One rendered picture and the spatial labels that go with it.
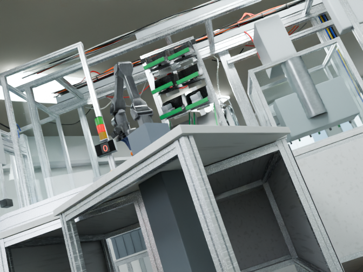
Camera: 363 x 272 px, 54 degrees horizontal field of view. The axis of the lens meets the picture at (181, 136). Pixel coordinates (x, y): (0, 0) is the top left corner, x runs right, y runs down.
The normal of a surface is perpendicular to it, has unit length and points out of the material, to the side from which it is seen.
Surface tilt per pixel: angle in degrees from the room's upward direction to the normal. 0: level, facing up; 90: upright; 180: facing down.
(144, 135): 90
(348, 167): 90
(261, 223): 90
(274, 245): 90
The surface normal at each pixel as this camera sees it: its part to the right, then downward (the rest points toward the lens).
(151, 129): 0.65, -0.42
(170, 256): -0.69, 0.01
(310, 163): -0.16, -0.25
